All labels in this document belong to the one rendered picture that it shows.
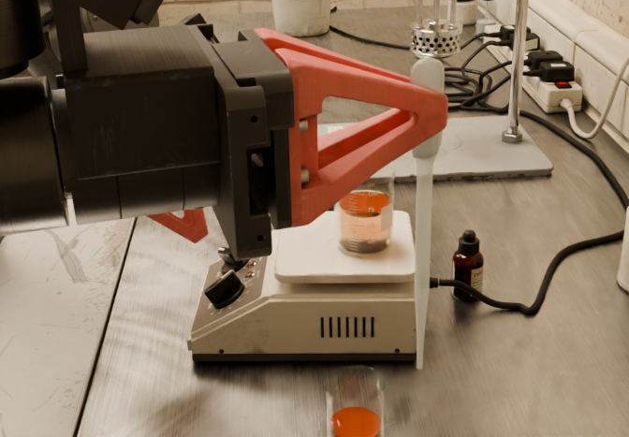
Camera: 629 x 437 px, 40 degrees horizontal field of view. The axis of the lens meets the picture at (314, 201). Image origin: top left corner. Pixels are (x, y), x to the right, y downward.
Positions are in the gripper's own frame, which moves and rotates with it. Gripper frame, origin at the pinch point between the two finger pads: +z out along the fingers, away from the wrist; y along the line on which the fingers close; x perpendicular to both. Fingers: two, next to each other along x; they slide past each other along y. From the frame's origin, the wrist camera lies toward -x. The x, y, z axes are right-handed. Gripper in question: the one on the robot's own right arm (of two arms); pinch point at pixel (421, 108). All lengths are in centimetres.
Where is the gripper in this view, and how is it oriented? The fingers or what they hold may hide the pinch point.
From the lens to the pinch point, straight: 36.5
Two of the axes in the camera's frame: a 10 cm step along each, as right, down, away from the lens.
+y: -2.8, -4.1, 8.7
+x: 0.2, 9.0, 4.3
